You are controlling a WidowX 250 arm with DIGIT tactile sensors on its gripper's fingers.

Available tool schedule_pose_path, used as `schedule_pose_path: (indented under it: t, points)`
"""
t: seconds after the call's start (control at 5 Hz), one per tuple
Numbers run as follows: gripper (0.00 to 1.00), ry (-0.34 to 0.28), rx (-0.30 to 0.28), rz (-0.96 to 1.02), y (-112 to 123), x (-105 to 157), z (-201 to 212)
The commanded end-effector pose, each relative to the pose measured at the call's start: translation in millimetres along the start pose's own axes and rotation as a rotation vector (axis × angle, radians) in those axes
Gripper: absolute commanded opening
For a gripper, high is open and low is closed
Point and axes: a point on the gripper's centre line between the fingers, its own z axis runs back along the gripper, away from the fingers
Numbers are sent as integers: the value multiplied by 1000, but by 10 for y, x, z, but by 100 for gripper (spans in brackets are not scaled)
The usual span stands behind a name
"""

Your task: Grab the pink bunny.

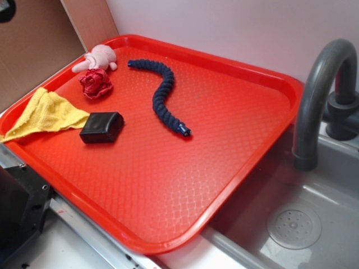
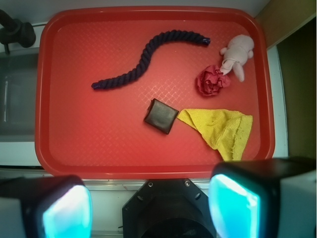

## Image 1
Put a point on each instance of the black rectangular box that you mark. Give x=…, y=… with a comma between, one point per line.
x=102, y=127

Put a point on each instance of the grey toy faucet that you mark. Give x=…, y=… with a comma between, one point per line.
x=329, y=96

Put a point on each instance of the brown cardboard panel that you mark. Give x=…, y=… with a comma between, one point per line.
x=45, y=36

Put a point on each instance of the aluminium rail frame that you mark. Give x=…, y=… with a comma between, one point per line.
x=70, y=240

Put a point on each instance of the round sink drain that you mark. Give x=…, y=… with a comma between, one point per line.
x=294, y=226

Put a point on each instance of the yellow knitted cloth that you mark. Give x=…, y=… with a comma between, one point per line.
x=46, y=112

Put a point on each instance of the pink plush bunny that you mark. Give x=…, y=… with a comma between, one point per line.
x=101, y=56

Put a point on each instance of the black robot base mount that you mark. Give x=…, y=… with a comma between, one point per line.
x=25, y=198

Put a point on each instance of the grey plastic sink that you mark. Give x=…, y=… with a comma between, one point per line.
x=330, y=190

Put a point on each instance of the red crumpled cloth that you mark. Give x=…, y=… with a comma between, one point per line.
x=95, y=83

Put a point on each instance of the red plastic tray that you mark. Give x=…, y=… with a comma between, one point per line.
x=195, y=126

